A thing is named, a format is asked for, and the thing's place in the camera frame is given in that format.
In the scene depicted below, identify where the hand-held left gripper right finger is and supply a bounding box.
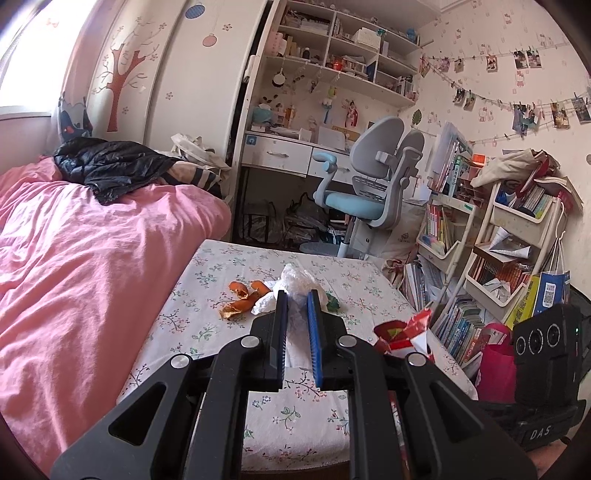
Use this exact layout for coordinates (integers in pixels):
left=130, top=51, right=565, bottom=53
left=307, top=290, right=539, bottom=480

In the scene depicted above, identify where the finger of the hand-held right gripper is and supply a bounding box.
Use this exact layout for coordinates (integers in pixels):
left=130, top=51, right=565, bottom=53
left=480, top=401, right=527, bottom=432

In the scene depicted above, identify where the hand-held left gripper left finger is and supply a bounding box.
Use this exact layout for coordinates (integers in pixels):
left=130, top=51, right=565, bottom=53
left=51, top=290, right=289, bottom=480

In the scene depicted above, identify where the white plastic bag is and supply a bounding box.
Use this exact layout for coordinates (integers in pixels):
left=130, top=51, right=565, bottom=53
left=250, top=290, right=279, bottom=316

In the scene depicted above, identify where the large white tissue paper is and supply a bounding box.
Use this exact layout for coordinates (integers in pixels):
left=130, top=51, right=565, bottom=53
left=271, top=263, right=329, bottom=370

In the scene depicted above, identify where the red shopping bag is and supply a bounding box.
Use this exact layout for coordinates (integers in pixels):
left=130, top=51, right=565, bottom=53
left=475, top=322, right=519, bottom=403

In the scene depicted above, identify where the blue paper bag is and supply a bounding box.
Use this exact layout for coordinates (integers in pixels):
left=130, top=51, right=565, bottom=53
left=537, top=271, right=572, bottom=308

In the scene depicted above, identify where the red white wrapper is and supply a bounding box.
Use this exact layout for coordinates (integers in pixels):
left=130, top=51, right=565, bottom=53
left=372, top=308, right=436, bottom=362

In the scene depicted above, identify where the floral tablecloth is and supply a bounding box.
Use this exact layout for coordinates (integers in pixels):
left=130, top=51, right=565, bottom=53
left=117, top=239, right=479, bottom=472

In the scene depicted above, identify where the pile of books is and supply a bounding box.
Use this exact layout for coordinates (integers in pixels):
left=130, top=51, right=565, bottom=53
left=401, top=257, right=491, bottom=366

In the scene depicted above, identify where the clear plaid storage bag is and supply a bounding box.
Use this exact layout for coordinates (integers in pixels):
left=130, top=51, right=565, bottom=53
left=241, top=200, right=279, bottom=244

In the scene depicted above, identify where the black plastic bag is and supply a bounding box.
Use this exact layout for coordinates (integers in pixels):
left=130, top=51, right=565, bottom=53
left=281, top=193, right=329, bottom=246

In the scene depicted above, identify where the white printed fabric bag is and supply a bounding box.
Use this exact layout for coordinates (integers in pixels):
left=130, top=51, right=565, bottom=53
left=382, top=202, right=426, bottom=260

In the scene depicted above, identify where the grey blue desk chair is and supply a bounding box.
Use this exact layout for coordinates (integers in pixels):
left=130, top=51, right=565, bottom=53
left=311, top=115, right=426, bottom=260

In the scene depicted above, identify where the beige striped cushion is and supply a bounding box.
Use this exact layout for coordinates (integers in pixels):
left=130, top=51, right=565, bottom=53
left=165, top=163, right=223, bottom=191

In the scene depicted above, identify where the white desk with drawers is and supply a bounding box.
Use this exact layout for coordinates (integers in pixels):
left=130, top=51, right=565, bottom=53
left=239, top=130, right=362, bottom=186

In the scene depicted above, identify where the pink blanket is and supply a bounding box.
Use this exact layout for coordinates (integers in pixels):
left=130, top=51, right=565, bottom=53
left=0, top=156, right=232, bottom=476

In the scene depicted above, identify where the beige cloth bundle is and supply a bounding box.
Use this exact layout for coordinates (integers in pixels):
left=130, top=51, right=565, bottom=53
left=470, top=148, right=551, bottom=188

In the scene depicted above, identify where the white tote bag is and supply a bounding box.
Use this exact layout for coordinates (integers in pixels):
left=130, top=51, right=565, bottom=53
left=170, top=133, right=232, bottom=172

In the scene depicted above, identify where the black puffer jacket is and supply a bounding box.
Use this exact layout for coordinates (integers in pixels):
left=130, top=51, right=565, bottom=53
left=52, top=137, right=184, bottom=207

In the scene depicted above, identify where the white wardrobe with tree decal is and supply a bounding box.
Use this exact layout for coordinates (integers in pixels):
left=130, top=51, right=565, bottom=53
left=87, top=0, right=274, bottom=155

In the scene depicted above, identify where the blue cartoon cushion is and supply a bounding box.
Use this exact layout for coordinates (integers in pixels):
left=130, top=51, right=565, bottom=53
left=57, top=93, right=94, bottom=140

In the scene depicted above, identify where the window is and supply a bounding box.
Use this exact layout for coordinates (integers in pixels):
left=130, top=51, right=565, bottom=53
left=0, top=0, right=93, bottom=121

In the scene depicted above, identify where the string of wall photos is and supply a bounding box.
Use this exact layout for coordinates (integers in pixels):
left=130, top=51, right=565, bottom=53
left=419, top=41, right=591, bottom=140

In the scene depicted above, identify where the white wall shelf unit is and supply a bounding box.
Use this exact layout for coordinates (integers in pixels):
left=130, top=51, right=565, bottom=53
left=250, top=0, right=424, bottom=108

